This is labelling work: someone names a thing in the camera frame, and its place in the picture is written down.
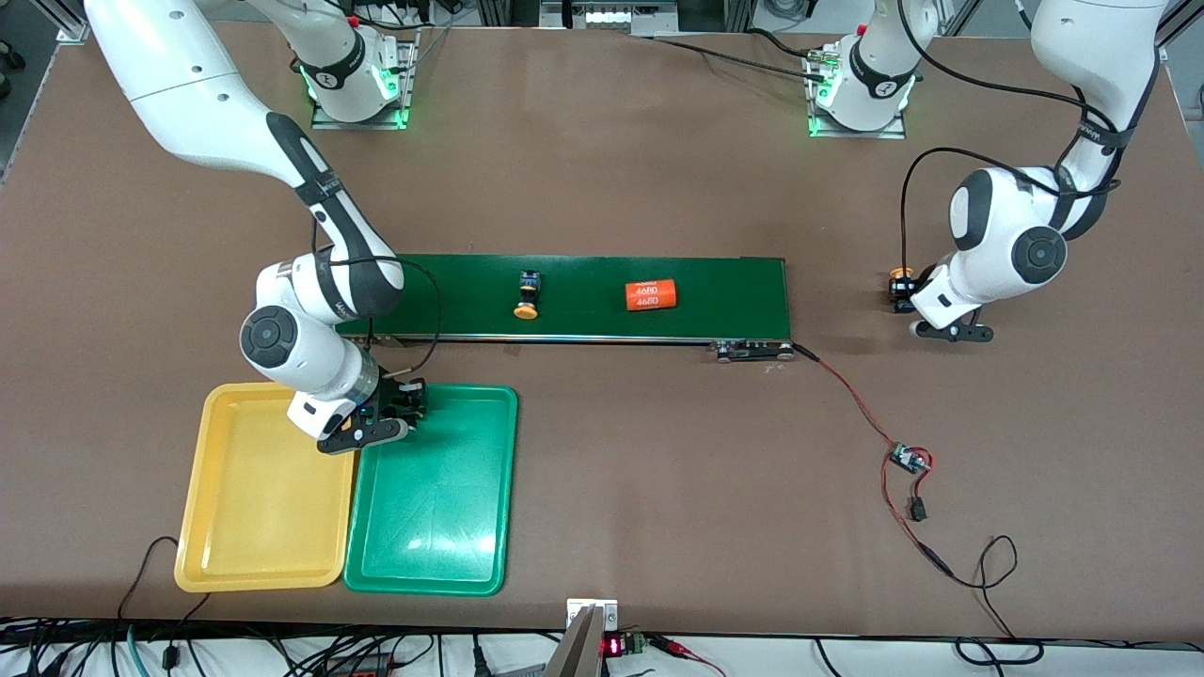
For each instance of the green conveyor belt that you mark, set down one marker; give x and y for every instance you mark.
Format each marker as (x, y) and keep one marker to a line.
(734, 296)

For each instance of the yellow plastic tray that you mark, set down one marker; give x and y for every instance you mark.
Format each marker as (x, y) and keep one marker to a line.
(263, 508)

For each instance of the orange cylinder marked 4680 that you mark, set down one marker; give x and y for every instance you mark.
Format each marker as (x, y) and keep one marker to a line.
(652, 295)

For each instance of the red digit display module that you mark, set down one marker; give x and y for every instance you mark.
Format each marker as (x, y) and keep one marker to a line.
(613, 646)

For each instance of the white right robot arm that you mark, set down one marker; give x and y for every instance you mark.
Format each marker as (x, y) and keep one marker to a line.
(188, 103)

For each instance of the green plastic tray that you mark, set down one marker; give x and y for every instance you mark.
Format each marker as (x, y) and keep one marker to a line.
(433, 508)

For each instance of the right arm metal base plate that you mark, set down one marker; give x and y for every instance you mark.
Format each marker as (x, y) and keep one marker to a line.
(411, 85)

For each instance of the red black power lead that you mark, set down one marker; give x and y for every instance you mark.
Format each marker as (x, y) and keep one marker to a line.
(931, 557)

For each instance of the red clip lead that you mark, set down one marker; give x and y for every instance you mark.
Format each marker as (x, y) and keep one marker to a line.
(673, 647)

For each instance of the small green circuit board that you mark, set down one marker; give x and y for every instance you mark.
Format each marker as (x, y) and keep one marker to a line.
(910, 458)

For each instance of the silver mounting plate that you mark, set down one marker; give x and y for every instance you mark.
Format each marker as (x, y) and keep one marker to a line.
(607, 611)

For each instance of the grey metal bar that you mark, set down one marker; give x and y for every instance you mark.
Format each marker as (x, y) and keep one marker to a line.
(576, 653)

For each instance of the aluminium corner profile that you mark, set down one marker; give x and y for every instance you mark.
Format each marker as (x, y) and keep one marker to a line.
(73, 30)

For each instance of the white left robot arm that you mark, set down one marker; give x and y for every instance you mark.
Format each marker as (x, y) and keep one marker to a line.
(1006, 244)

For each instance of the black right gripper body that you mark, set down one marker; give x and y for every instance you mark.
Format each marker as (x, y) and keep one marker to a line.
(391, 394)

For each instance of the white device in frame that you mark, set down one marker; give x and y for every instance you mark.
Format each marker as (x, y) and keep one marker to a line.
(621, 14)

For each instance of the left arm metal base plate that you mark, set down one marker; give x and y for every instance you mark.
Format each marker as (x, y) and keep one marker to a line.
(851, 134)

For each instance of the aluminium frame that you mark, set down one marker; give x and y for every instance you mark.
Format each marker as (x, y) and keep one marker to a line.
(508, 9)

